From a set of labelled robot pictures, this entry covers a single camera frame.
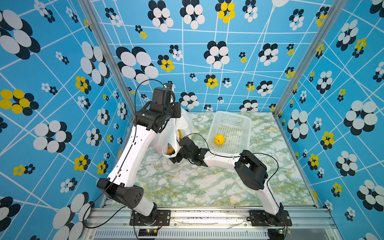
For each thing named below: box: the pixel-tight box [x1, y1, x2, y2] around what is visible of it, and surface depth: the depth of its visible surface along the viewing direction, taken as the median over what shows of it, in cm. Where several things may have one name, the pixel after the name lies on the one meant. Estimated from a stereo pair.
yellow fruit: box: [214, 134, 226, 146], surface depth 99 cm
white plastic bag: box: [152, 107, 194, 157], surface depth 74 cm
